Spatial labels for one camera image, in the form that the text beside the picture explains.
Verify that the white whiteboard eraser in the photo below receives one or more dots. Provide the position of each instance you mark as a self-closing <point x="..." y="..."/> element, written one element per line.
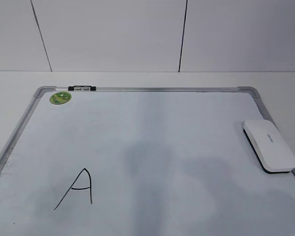
<point x="272" y="150"/>

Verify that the white whiteboard with grey frame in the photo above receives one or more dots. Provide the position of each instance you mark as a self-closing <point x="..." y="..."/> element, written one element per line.
<point x="142" y="162"/>

